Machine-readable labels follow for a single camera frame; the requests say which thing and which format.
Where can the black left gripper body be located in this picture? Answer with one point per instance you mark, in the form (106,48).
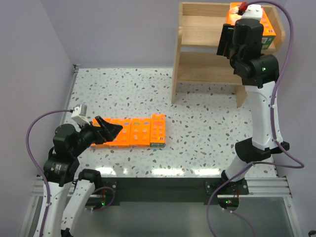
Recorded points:
(100,132)

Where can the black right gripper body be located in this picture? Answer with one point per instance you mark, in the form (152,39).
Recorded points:
(224,40)

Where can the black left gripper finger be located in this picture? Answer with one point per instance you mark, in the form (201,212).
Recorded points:
(111,131)
(102,124)

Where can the orange sponge box narrow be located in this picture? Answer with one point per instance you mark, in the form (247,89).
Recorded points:
(232,15)
(157,134)

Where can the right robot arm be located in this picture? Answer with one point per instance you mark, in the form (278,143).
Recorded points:
(259,77)

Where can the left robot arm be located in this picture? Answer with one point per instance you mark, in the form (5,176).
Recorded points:
(64,197)

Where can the wooden shelf unit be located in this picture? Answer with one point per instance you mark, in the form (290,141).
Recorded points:
(199,31)

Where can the orange sponge box wide left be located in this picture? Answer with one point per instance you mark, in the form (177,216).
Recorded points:
(123,138)

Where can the orange sponge box wide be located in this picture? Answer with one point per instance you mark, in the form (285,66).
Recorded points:
(123,138)
(140,132)

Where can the orange sponge box wide middle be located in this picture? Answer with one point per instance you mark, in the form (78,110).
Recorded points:
(140,132)

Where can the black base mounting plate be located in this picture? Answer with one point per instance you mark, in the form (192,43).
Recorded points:
(154,190)

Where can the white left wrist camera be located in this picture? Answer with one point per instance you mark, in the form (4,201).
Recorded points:
(79,114)

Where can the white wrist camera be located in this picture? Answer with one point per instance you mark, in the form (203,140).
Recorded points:
(250,11)
(79,114)

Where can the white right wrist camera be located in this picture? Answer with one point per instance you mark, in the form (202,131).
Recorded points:
(250,11)

